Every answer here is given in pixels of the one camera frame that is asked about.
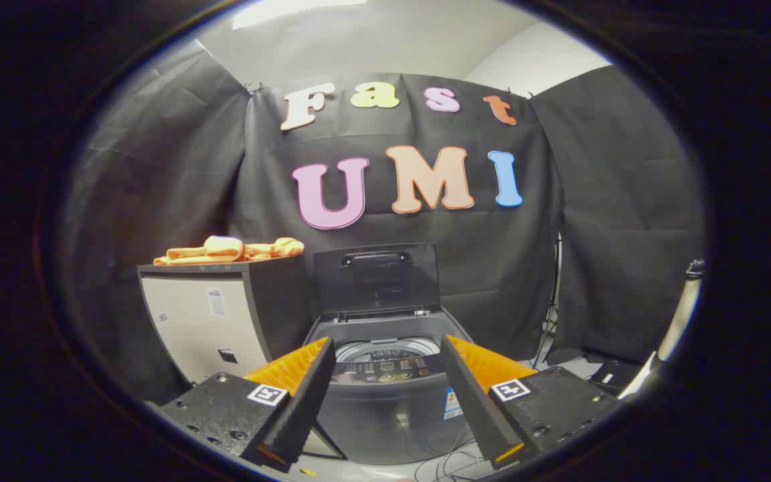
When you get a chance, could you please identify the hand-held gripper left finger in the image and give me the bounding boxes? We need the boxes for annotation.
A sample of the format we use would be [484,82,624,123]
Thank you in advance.
[158,336,337,473]

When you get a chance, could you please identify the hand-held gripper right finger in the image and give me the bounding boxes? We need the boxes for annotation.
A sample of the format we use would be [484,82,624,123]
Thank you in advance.
[439,333,622,471]

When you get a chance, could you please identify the black cables on floor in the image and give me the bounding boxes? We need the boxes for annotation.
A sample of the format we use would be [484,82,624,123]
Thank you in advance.
[416,438,493,482]

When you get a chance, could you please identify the black light stand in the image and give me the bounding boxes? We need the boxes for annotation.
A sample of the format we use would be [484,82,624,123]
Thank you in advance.
[533,231,564,369]

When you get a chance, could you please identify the orange clothes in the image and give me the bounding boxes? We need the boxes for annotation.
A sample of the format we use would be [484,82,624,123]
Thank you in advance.
[153,235,305,266]

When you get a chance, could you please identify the black backdrop cloth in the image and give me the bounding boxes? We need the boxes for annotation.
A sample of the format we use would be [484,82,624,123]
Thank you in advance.
[61,40,706,402]

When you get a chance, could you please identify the grey washing machine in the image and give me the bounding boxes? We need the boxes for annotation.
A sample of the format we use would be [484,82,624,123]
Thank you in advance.
[302,308,487,466]

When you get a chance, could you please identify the dark cabinet with beige door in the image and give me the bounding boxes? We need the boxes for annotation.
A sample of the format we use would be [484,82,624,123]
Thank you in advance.
[137,256,316,402]

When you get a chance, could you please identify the beige pole with black knob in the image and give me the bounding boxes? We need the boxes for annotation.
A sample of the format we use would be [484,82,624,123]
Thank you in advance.
[620,260,705,400]

